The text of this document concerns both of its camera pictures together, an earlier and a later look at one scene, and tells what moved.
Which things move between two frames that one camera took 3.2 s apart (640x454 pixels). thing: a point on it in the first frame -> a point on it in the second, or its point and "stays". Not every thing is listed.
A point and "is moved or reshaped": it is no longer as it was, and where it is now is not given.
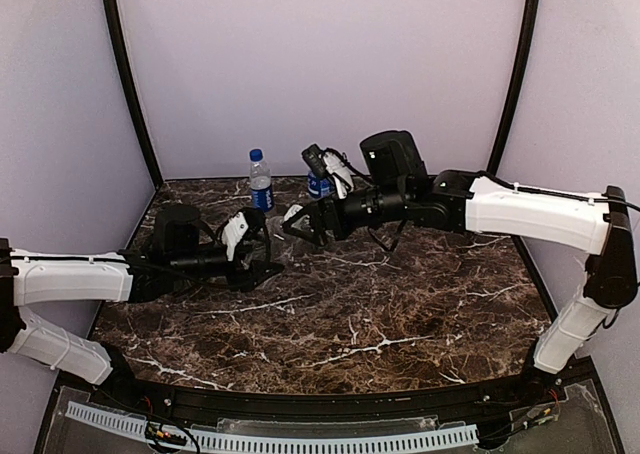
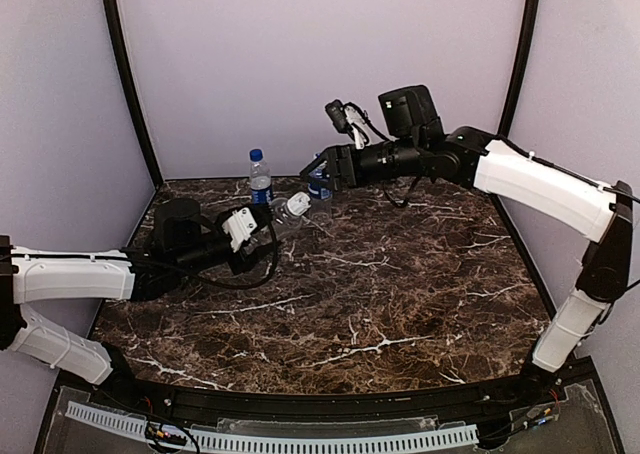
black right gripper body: [329, 216] -> [345, 165]
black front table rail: [189, 399] stays
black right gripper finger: [314, 210] -> [322, 158]
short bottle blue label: [319, 188] stays
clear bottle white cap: [274, 226] is moved or reshaped
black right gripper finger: [304, 233] -> [323, 182]
